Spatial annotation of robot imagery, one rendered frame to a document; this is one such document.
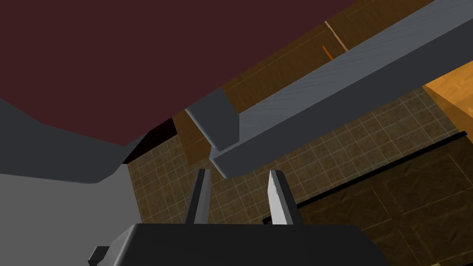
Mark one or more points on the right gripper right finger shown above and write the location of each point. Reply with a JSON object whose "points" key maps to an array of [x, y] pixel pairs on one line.
{"points": [[281, 207]]}

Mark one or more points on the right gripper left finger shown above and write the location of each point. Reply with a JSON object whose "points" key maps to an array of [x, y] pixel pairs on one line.
{"points": [[199, 203]]}

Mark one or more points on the brown wooden cupboard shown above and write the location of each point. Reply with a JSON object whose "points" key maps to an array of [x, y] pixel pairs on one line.
{"points": [[281, 70]]}

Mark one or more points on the light orange wooden cupboard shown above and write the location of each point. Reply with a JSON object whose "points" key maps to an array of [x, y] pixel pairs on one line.
{"points": [[456, 94]]}

